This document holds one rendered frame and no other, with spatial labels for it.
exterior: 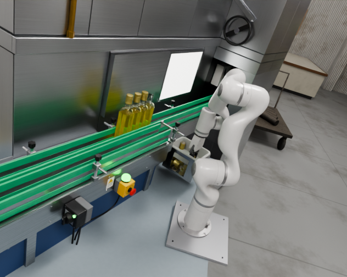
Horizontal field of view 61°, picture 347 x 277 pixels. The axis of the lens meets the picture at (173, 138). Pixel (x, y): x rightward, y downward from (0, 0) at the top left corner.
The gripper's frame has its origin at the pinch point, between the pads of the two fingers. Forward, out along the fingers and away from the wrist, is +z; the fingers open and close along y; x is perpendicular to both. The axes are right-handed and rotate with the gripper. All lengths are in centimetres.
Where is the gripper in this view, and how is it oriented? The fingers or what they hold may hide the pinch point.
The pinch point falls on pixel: (192, 155)
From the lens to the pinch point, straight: 179.7
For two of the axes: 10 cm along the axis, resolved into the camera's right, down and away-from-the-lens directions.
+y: -5.4, 2.7, -8.0
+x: 8.0, 4.6, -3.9
